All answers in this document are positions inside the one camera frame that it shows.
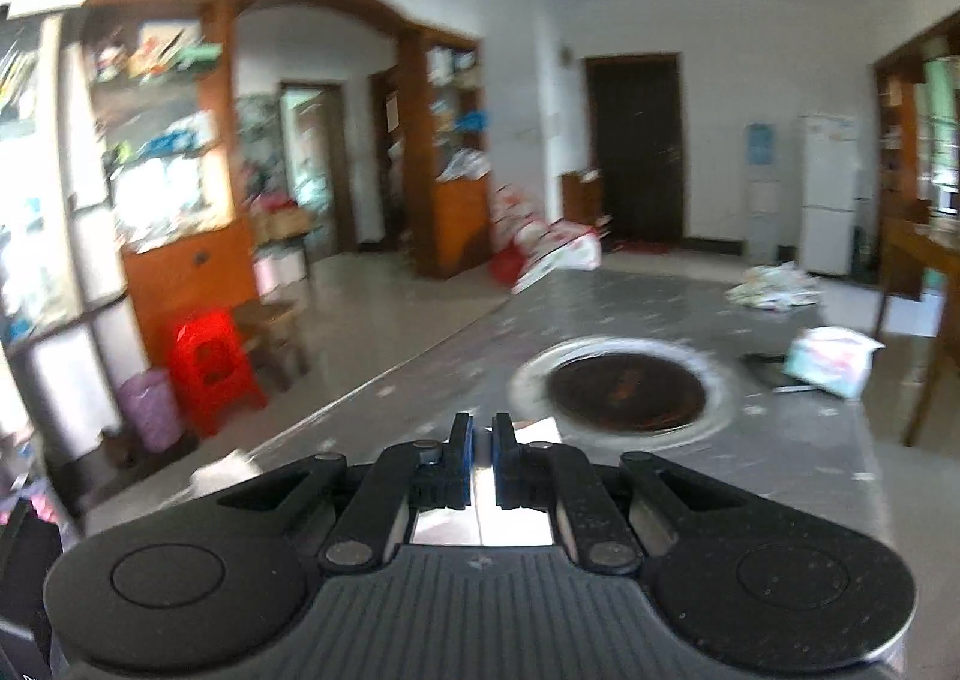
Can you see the wooden shelf cabinet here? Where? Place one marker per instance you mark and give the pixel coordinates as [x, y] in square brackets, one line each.
[454, 148]

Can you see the red plastic stool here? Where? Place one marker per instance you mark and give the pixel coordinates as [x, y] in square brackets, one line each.
[213, 367]

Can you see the white refrigerator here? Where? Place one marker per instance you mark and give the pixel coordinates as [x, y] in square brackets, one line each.
[826, 193]

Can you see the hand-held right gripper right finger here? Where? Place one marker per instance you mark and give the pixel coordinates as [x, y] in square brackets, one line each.
[501, 442]

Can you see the round table stove burner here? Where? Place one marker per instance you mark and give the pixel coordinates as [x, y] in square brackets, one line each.
[625, 391]

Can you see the water dispenser with blue bottle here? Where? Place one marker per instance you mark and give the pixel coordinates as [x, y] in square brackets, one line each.
[760, 200]

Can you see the dark wooden door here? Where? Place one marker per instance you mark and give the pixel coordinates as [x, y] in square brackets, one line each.
[636, 148]

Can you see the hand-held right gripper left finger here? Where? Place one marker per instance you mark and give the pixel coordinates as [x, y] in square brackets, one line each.
[463, 442]

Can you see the white tissue packet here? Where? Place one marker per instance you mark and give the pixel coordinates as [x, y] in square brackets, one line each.
[829, 359]

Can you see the small wooden stool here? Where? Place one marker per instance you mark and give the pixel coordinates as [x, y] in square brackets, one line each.
[271, 335]

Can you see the wooden display cabinet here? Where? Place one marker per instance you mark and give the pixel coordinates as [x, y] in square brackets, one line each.
[169, 148]

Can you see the crumpled plastic bag pile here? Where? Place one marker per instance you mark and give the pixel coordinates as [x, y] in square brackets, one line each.
[772, 286]

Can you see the grey metal table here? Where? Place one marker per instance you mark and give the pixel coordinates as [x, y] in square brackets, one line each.
[675, 365]

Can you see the pink plastic waste basket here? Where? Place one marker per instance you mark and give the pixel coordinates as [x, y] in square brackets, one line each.
[148, 409]

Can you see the red and white bags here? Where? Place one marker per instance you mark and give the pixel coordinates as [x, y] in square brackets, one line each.
[541, 241]

